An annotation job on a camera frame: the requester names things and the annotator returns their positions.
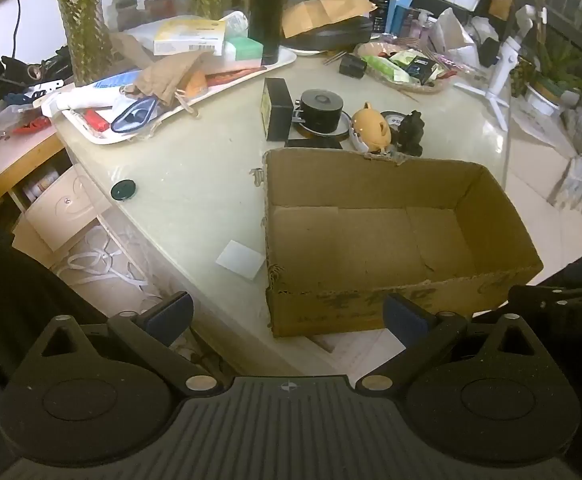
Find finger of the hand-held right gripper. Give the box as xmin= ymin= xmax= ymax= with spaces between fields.
xmin=508 ymin=280 xmax=582 ymax=330

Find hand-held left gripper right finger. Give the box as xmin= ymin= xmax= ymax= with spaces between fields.
xmin=355 ymin=294 xmax=564 ymax=393

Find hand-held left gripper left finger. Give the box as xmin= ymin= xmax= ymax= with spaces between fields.
xmin=13 ymin=291 xmax=224 ymax=396

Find brown cardboard box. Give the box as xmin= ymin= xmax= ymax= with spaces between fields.
xmin=263 ymin=147 xmax=544 ymax=338

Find yellow bear toy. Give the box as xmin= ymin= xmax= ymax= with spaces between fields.
xmin=352 ymin=102 xmax=392 ymax=154

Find black round tin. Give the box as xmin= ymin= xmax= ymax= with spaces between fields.
xmin=298 ymin=89 xmax=344 ymax=136

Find black adapter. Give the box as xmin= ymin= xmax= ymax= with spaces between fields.
xmin=340 ymin=54 xmax=368 ymax=79

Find white paper square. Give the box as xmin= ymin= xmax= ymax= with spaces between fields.
xmin=215 ymin=240 xmax=266 ymax=281

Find dark green bottle cap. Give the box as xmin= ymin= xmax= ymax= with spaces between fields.
xmin=111 ymin=179 xmax=138 ymax=202

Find white drawer cabinet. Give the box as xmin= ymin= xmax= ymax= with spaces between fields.
xmin=12 ymin=164 xmax=115 ymax=252

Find black figurine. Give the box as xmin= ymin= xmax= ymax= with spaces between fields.
xmin=395 ymin=111 xmax=424 ymax=157

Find small red packet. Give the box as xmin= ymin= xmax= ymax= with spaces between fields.
xmin=84 ymin=108 xmax=110 ymax=132

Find wooden side desk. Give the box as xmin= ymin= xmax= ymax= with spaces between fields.
xmin=0 ymin=120 xmax=68 ymax=212

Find black rectangular box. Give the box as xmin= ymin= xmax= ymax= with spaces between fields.
xmin=260 ymin=77 xmax=296 ymax=142

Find potted green plant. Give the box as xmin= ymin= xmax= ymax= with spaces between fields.
xmin=523 ymin=40 xmax=582 ymax=118

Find white and blue tube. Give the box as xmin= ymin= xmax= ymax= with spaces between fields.
xmin=40 ymin=71 xmax=142 ymax=117

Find white tray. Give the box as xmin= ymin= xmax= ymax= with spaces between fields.
xmin=61 ymin=45 xmax=296 ymax=147

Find white tripod gimbal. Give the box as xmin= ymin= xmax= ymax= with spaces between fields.
xmin=452 ymin=5 xmax=548 ymax=129

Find glass bowl of snacks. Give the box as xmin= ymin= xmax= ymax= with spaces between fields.
xmin=355 ymin=41 xmax=456 ymax=94

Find green tissue pack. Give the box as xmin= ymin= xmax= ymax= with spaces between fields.
xmin=222 ymin=37 xmax=264 ymax=69

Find yellow medicine box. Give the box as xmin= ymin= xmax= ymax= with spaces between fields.
xmin=153 ymin=16 xmax=228 ymax=56

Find white plastic bag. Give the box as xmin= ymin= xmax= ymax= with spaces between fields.
xmin=427 ymin=7 xmax=480 ymax=69

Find black zip case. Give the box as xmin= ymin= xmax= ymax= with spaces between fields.
xmin=280 ymin=16 xmax=374 ymax=54

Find blue carton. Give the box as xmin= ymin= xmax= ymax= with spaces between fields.
xmin=385 ymin=0 xmax=415 ymax=34

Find glass vase with dried flowers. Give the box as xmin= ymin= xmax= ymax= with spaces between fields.
xmin=45 ymin=0 xmax=115 ymax=87

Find black thermos bottle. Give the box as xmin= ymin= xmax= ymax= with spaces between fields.
xmin=248 ymin=0 xmax=288 ymax=66

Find brown paper envelope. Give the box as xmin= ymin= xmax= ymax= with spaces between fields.
xmin=282 ymin=0 xmax=378 ymax=39

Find brown drawstring pouch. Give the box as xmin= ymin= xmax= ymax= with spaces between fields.
xmin=135 ymin=51 xmax=212 ymax=107

